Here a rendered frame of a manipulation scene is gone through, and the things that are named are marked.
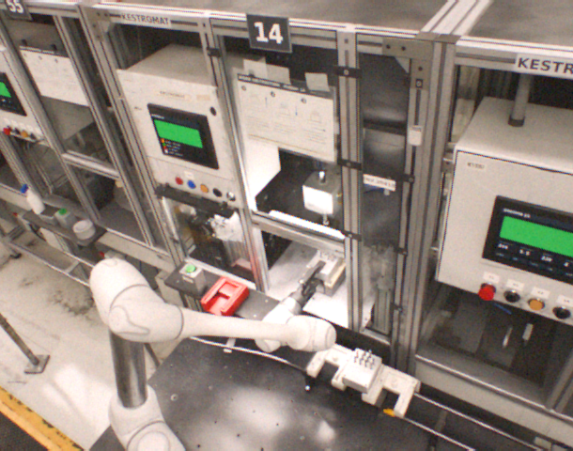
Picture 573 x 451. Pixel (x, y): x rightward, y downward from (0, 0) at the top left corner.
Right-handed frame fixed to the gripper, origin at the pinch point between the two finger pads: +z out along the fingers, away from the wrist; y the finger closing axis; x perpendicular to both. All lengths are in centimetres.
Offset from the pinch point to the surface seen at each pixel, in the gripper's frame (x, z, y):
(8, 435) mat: 144, -97, -107
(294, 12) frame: 1, -8, 100
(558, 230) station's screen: -73, -21, 64
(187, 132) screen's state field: 34, -22, 64
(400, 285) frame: -37.7, -14.9, 23.8
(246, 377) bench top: 15, -37, -36
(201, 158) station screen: 31, -21, 55
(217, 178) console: 29, -18, 46
